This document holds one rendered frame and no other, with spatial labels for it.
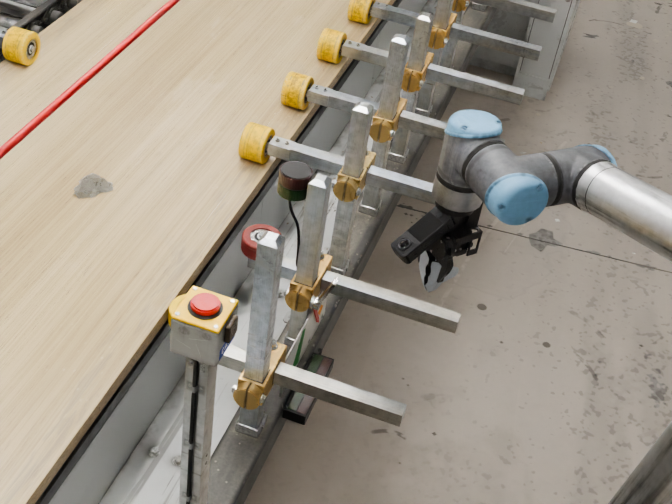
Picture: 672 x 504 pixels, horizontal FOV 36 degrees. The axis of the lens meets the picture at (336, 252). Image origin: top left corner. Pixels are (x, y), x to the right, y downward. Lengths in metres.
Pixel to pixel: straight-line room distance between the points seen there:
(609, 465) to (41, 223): 1.74
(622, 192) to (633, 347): 1.82
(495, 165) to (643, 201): 0.24
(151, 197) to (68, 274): 0.28
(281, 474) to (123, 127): 1.02
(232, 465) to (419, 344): 1.39
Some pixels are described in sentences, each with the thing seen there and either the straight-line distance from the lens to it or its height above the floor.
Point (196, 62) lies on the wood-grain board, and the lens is 2.57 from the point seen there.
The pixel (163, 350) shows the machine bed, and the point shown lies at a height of 0.77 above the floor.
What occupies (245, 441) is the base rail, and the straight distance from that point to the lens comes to 1.91.
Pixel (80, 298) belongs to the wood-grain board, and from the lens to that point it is 1.88.
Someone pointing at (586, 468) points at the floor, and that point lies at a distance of 2.99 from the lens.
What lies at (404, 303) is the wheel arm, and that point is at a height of 0.86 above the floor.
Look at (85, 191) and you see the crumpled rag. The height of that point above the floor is 0.91.
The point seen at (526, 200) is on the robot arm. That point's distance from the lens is 1.64.
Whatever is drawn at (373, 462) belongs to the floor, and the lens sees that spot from 2.83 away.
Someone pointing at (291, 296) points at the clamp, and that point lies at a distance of 1.97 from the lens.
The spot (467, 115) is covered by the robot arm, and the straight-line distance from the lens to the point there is 1.74.
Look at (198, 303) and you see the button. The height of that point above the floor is 1.23.
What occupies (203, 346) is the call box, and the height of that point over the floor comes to 1.18.
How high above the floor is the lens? 2.17
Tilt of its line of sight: 39 degrees down
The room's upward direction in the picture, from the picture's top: 9 degrees clockwise
